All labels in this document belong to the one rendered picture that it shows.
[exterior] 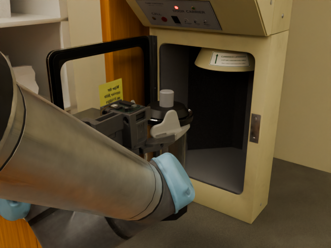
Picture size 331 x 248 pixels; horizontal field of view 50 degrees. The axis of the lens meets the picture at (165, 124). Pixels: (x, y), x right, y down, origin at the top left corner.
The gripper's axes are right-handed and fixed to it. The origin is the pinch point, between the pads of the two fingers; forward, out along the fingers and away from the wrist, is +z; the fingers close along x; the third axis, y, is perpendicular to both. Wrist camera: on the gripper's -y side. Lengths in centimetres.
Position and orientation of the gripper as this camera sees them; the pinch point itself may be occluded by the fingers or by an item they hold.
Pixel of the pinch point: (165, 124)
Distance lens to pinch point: 72.1
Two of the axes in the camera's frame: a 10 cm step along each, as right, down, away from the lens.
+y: -0.2, -9.2, -3.9
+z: 6.1, -3.2, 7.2
